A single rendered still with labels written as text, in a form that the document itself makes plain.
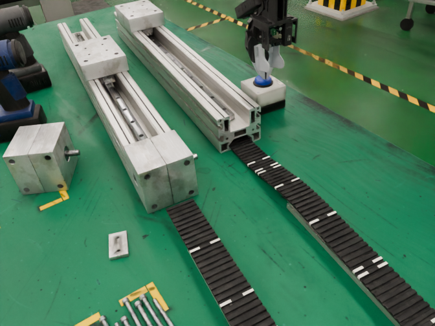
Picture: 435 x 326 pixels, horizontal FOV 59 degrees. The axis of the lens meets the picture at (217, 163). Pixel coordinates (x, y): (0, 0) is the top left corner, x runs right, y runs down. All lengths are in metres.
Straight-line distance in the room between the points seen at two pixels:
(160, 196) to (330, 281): 0.31
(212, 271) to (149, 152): 0.24
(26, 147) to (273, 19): 0.53
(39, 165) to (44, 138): 0.06
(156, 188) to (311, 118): 0.42
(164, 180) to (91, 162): 0.24
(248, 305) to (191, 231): 0.16
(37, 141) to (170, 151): 0.26
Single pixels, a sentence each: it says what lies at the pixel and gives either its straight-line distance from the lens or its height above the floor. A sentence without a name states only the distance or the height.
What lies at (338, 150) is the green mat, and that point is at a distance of 0.83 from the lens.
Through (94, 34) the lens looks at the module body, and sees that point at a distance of 1.29.
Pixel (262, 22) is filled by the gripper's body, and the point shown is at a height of 1.00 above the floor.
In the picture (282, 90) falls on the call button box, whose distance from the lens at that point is 0.93.
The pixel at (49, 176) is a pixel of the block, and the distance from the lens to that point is 0.79.
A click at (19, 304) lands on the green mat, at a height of 0.78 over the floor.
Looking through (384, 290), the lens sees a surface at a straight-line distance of 0.58.
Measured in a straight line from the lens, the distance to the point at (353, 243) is 0.61.
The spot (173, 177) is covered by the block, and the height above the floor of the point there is 0.84.
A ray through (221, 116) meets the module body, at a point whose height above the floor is 0.86.
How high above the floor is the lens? 1.28
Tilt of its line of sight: 39 degrees down
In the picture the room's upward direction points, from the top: 5 degrees counter-clockwise
